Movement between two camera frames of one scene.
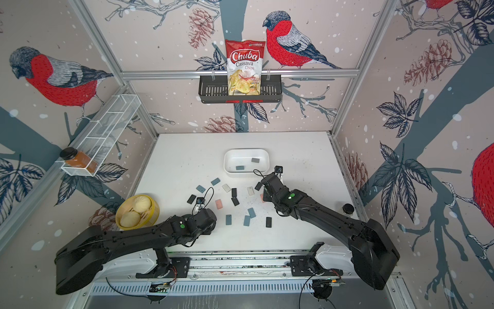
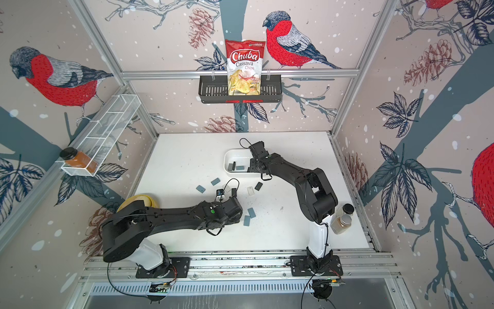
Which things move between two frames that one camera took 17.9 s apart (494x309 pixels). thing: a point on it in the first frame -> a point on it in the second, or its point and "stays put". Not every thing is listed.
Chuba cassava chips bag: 244,60 stays put
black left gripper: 210,230 -> 237,219
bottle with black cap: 348,208 stays put
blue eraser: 201,188 stays put
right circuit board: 327,282 stays put
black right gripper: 265,196 -> 251,168
